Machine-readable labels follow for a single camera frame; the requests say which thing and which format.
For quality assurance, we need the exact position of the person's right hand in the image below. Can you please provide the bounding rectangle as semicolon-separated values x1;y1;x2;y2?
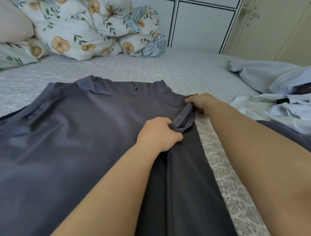
184;93;222;117

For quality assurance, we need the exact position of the person's left hand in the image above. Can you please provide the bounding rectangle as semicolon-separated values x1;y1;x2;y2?
135;116;185;154

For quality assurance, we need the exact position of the bed with grey patterned sheet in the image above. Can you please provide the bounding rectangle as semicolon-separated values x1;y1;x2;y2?
0;46;311;236

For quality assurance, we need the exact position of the light blue hooded jacket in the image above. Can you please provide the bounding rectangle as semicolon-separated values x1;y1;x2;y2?
228;59;311;96

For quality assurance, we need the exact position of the white printed t-shirt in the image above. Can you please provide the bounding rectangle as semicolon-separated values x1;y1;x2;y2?
229;92;311;137

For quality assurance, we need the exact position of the dark purple patterned garment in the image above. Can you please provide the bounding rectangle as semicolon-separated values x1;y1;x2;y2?
292;83;311;96

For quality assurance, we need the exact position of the person's left forearm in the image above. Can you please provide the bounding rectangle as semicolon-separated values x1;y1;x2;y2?
51;143;167;236

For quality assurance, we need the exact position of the person's right forearm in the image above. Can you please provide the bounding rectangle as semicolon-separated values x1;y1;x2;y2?
203;99;311;236

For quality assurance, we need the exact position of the floral bunched quilt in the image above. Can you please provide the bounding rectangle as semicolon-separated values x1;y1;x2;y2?
128;6;168;58

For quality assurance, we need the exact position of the white wardrobe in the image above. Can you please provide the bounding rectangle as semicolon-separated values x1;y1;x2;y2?
131;0;245;54

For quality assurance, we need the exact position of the white door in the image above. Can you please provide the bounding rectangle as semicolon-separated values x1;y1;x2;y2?
223;0;311;67

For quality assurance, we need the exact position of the floral pillow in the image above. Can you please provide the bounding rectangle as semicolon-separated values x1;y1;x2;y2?
0;38;52;71

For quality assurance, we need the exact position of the pink plush pillow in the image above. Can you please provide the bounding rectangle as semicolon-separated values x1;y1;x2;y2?
0;0;35;45

